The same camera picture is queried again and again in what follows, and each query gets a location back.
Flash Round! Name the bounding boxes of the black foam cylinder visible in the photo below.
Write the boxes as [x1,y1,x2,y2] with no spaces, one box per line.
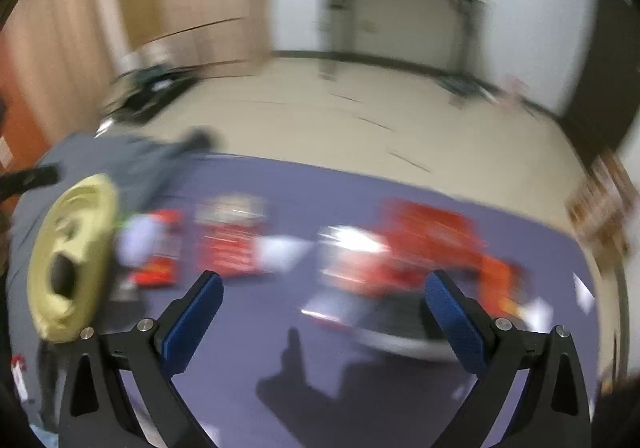
[354,293,457,362]

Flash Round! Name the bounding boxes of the black folding table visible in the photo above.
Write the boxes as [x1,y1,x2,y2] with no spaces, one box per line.
[319,0,486,105]

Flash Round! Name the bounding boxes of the beige curtain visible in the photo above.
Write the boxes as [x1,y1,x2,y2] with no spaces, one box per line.
[6,0,115,143]

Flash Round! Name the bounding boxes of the red silver cigarette box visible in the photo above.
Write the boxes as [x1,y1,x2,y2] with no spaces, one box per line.
[195,192,266,278]

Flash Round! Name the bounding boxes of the cardboard boxes by wall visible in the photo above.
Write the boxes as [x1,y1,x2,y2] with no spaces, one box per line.
[565,150,639,255]

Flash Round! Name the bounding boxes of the yellow plastic basin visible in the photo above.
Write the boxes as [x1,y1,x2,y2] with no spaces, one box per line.
[27,174,119,344]

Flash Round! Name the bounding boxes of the grey cloth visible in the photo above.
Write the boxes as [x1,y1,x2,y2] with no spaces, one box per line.
[40,127,217,213]

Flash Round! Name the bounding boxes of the open black suitcase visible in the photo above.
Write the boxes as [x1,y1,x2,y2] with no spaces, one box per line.
[101,64,200,125]

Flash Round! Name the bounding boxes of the red cigarette box yellow print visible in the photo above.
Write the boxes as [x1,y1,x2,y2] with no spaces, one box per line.
[131,208,183,289]

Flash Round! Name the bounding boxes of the dark door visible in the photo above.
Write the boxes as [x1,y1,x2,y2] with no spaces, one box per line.
[560,0,639,166]

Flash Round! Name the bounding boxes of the shiny red cigarette box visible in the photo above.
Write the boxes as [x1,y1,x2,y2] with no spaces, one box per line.
[381,199,484,269]

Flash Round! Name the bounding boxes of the blue bed sheet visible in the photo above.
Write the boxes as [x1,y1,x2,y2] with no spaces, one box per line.
[8,152,601,448]

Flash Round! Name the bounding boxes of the red white box at edge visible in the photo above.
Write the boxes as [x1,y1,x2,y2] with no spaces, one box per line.
[11,355,29,404]

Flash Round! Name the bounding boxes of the lavender plush pouch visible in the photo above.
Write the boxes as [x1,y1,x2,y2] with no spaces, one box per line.
[115,214,164,268]

